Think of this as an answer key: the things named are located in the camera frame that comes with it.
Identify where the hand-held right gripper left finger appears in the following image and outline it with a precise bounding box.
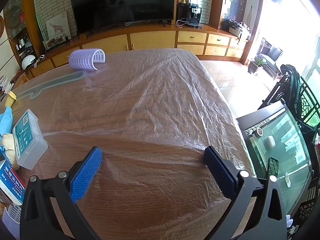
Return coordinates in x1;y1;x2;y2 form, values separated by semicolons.
19;146;103;240

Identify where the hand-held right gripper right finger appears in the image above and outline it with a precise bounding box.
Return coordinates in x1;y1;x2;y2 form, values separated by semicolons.
203;145;288;240

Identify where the purple ribbed plastic tray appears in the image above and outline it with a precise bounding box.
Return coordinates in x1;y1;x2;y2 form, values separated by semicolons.
68;49;106;72

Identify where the clear plastic box teal label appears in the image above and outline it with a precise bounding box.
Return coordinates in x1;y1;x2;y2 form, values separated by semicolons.
12;109;48;170

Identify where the dark glass top side table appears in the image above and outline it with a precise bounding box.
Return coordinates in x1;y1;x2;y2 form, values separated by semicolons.
236;100;314;215

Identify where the white and blue medicine box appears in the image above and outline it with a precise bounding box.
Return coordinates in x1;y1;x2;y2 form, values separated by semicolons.
0;160;25;205

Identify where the beige bandage roll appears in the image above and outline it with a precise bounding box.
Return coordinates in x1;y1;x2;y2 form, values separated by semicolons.
0;133;20;170

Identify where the white plastic basket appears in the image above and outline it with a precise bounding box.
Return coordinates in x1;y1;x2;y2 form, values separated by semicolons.
2;205;23;239

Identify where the blue plastic wipes packet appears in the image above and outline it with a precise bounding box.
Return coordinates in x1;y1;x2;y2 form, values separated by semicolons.
0;106;13;134

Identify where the table with plastic cover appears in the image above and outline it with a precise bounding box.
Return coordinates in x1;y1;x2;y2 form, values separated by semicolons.
5;48;255;240

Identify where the black carved wooden chair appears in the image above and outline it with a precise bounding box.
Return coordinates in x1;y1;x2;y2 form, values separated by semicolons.
257;75;320;135

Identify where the potted green plant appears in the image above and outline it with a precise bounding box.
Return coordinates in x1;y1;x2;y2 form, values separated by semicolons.
247;56;267;75

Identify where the white helmet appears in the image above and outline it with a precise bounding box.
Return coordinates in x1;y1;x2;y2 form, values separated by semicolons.
21;55;37;70

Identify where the dark grey armchair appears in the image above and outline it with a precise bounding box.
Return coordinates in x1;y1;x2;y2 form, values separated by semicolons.
257;45;283;77

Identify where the red flower picture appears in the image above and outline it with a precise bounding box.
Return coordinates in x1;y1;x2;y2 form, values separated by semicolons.
44;36;67;50

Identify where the white printer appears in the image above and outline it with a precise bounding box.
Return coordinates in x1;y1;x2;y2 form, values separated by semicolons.
229;20;250;39

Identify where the wooden television cabinet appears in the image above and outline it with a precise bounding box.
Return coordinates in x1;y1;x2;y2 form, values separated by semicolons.
25;22;250;80

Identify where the giraffe painting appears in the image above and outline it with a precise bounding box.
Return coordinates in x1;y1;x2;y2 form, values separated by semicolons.
46;11;71;43

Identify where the black coffee machine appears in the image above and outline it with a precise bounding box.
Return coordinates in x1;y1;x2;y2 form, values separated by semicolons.
187;3;202;28

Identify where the round glass plate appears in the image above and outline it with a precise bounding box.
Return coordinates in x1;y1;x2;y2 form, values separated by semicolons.
4;5;25;40

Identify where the black flat screen television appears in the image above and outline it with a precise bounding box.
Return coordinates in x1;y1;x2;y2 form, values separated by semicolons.
69;0;177;36

